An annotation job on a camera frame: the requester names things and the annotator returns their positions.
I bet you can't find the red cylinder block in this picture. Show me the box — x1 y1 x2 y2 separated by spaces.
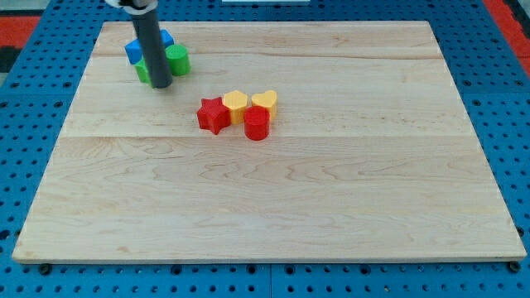
243 106 270 141

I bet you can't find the blue cube block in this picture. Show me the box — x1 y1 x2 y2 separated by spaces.
124 39 142 65

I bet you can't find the green cylinder block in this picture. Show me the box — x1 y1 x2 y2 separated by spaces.
166 44 191 76

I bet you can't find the green star block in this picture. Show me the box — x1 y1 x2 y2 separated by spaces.
134 58 152 87

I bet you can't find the red star block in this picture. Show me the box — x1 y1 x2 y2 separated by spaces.
196 97 231 135

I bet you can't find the yellow hexagon block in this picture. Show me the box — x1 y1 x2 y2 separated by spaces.
222 90 248 125

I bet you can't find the blue block behind rod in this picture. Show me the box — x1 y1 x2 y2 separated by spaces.
160 29 175 48

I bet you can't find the yellow heart block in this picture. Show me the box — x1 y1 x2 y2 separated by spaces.
251 90 278 121

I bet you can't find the light wooden board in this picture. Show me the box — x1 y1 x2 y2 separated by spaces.
12 21 527 264

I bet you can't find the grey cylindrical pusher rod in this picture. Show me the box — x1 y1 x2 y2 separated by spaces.
131 1 172 89

